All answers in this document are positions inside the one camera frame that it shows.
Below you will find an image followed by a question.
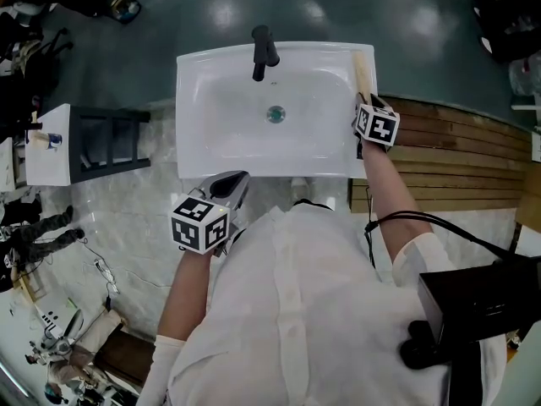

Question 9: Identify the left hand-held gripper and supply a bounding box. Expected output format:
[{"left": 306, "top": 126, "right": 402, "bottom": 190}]
[{"left": 171, "top": 170, "right": 251, "bottom": 258}]

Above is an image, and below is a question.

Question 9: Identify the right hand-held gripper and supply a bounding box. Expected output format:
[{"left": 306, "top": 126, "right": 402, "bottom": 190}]
[{"left": 352, "top": 92, "right": 401, "bottom": 160}]

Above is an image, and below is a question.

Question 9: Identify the light wooden stick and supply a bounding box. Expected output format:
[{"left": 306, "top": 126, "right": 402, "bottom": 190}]
[{"left": 352, "top": 51, "right": 373, "bottom": 101}]

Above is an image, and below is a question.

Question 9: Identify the person's right forearm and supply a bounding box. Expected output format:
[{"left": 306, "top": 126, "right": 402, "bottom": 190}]
[{"left": 361, "top": 144, "right": 439, "bottom": 270}]

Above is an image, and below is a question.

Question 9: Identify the person's left forearm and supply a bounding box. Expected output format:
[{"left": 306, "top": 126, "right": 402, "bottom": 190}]
[{"left": 156, "top": 250, "right": 212, "bottom": 342}]

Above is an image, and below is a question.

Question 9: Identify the metal sink drain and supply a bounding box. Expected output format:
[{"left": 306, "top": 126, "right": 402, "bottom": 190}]
[{"left": 265, "top": 104, "right": 287, "bottom": 124}]

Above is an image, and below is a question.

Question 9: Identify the white ceramic sink basin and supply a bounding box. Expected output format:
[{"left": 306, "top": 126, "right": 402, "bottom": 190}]
[{"left": 175, "top": 41, "right": 379, "bottom": 180}]

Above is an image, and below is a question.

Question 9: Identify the black faucet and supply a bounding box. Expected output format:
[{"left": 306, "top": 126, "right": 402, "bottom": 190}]
[{"left": 251, "top": 24, "right": 281, "bottom": 83}]

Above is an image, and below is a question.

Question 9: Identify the wooden plank platform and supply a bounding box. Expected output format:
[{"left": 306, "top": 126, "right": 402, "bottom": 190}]
[{"left": 348, "top": 95, "right": 533, "bottom": 215}]

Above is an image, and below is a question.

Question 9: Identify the person's white shirt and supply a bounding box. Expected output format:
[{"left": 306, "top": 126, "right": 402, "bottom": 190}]
[{"left": 139, "top": 204, "right": 508, "bottom": 406}]

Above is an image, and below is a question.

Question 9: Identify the small white sink basin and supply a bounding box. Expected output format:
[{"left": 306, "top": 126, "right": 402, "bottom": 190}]
[{"left": 25, "top": 102, "right": 72, "bottom": 187}]

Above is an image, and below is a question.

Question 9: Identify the clear water jug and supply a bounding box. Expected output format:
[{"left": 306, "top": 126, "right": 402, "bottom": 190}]
[{"left": 509, "top": 59, "right": 541, "bottom": 96}]

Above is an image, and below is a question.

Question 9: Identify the blue bucket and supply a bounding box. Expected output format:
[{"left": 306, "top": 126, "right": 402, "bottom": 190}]
[{"left": 112, "top": 0, "right": 143, "bottom": 25}]

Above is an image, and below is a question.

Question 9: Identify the black body-worn device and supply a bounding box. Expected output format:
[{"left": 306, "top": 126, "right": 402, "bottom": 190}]
[{"left": 399, "top": 255, "right": 541, "bottom": 370}]

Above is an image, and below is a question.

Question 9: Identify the black backpack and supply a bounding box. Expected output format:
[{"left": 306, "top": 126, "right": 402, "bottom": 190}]
[{"left": 0, "top": 10, "right": 73, "bottom": 96}]

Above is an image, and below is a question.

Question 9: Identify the black floor cable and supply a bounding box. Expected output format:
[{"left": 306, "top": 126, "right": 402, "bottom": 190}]
[{"left": 82, "top": 237, "right": 122, "bottom": 308}]

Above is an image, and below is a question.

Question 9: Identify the black rig cable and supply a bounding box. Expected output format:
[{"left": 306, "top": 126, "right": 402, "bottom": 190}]
[{"left": 363, "top": 210, "right": 521, "bottom": 261}]

